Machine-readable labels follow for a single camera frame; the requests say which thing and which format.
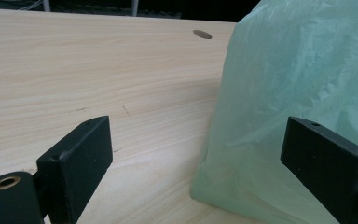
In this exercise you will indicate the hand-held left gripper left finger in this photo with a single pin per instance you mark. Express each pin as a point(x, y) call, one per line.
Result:
point(74, 168)

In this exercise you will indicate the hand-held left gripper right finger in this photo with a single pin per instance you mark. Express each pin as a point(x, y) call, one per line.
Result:
point(332, 165)

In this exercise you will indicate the green plastic bag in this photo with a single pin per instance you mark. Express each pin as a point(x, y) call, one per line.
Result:
point(286, 81)

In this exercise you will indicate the metal stand leg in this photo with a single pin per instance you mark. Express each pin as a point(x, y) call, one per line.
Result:
point(134, 7)
point(46, 5)

